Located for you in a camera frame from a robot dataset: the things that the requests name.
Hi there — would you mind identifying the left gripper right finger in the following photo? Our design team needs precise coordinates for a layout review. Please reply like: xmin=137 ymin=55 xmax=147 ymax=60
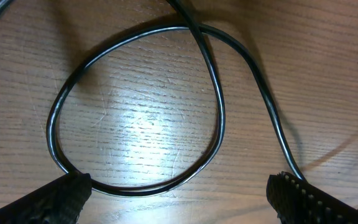
xmin=266 ymin=172 xmax=358 ymax=224

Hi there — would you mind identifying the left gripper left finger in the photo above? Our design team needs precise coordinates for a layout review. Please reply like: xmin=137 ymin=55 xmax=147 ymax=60
xmin=0 ymin=172 xmax=92 ymax=224

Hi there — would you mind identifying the black cable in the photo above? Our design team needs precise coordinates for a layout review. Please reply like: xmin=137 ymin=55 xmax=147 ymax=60
xmin=0 ymin=0 xmax=358 ymax=214

